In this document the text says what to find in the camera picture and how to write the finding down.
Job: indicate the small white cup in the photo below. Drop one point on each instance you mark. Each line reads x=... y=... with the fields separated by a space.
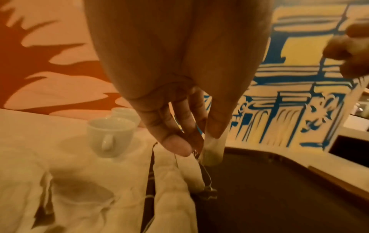
x=128 y=114
x=109 y=136

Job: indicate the pile of white tea bags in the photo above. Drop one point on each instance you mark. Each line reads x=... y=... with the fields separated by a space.
x=81 y=200

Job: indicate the dark brown tray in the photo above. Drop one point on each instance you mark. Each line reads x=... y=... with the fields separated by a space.
x=277 y=200

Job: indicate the person's left hand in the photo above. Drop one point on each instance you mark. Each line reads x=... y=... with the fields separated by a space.
x=173 y=45

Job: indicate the single white tea bag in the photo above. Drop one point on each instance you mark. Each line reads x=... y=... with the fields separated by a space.
x=213 y=152

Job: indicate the person's right hand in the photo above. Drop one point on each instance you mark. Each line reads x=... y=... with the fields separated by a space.
x=352 y=50

